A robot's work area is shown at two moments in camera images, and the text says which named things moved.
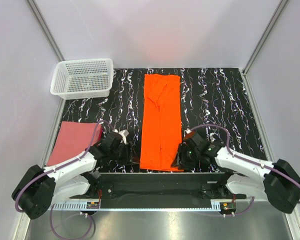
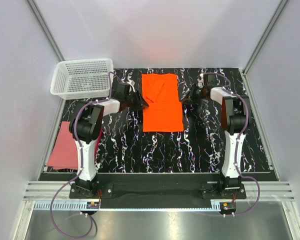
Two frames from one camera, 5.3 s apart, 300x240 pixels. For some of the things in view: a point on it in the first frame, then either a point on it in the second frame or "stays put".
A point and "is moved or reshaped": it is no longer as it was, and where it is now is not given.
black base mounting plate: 152,187 stays put
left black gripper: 130,158 to 139,101
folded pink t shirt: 74,137 stays put
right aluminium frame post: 276,15 stays put
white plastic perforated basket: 84,79 stays put
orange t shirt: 161,133 is moved or reshaped
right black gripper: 182,149 to 191,99
